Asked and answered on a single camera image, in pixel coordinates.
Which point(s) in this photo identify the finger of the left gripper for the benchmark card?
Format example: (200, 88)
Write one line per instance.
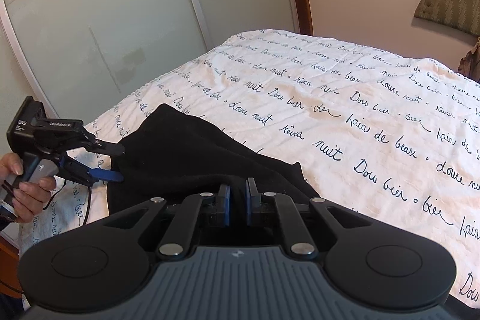
(93, 171)
(104, 148)

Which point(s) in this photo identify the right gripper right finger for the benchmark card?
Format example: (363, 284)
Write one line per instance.
(279, 211)

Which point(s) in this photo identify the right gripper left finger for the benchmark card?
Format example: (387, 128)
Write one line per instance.
(191, 213)

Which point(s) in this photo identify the black pants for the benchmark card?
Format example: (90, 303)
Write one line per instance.
(174, 155)

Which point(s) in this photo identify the person's left hand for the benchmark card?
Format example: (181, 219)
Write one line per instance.
(29, 198)

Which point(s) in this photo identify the sliding wardrobe with floral glass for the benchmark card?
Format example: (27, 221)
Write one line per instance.
(81, 57)

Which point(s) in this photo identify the white script-print bedspread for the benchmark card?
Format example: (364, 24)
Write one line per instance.
(390, 144)

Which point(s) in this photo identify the green upholstered headboard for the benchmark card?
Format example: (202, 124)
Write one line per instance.
(462, 15)

